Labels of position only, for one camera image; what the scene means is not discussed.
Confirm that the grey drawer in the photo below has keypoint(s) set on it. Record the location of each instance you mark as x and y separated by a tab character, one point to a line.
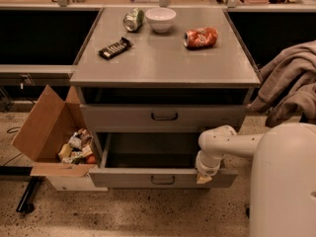
153	161
160	118

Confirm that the white bowl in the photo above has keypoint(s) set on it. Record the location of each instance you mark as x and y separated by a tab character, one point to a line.
160	19

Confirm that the grey jacket on chair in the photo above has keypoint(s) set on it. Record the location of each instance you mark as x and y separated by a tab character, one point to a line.
289	86

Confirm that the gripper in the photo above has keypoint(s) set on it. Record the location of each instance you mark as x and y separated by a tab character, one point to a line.
205	169

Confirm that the grey top drawer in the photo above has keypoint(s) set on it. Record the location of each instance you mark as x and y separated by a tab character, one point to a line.
160	118

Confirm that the black office chair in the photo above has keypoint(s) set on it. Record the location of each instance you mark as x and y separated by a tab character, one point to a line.
247	211

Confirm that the snack packets in box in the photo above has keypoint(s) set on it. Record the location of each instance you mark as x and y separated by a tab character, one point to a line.
78	149

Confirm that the black snack bar wrapper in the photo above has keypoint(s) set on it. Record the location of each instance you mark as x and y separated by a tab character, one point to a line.
115	49

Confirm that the black table leg base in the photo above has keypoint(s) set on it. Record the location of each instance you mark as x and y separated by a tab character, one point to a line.
26	203

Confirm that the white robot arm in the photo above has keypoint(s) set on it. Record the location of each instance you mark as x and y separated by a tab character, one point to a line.
283	175

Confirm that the grey drawer cabinet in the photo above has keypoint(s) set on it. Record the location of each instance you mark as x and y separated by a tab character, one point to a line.
159	70

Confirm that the brown cardboard box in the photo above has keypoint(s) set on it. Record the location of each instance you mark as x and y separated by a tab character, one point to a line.
49	125

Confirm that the orange crushed soda can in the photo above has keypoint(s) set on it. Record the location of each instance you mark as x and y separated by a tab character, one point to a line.
201	37

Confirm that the green crushed soda can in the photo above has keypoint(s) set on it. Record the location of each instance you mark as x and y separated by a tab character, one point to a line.
133	19

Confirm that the white box under cardboard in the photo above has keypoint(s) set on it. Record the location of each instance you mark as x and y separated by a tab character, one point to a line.
75	184

